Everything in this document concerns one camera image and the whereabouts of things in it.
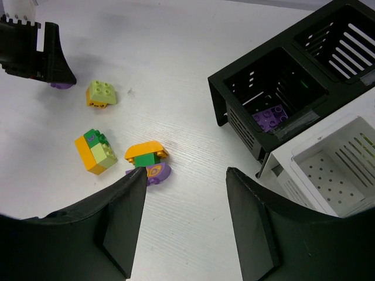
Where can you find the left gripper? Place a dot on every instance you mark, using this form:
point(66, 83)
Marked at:
point(20, 56)

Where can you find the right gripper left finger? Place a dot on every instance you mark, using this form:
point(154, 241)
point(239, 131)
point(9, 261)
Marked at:
point(93, 239)

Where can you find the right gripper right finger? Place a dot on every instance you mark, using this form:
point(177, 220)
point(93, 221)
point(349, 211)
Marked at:
point(278, 239)

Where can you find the purple rounded lego brick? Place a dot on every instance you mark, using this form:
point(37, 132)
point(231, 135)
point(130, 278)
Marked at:
point(61, 86)

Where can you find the lime and orange lego stack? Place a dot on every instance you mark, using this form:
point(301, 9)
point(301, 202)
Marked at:
point(100, 94)

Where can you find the orange green lime lego stack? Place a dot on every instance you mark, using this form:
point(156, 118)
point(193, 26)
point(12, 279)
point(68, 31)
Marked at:
point(95, 151)

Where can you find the purple lego plate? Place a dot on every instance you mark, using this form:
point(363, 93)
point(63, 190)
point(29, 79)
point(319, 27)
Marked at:
point(270, 118)

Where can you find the white slotted container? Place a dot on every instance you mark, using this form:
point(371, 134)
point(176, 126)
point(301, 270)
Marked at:
point(330, 166)

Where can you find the yellow green purple lego stack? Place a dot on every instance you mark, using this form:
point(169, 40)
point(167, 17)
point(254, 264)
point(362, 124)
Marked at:
point(150, 155)

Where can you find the black slotted container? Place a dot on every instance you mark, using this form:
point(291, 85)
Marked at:
point(312, 69)

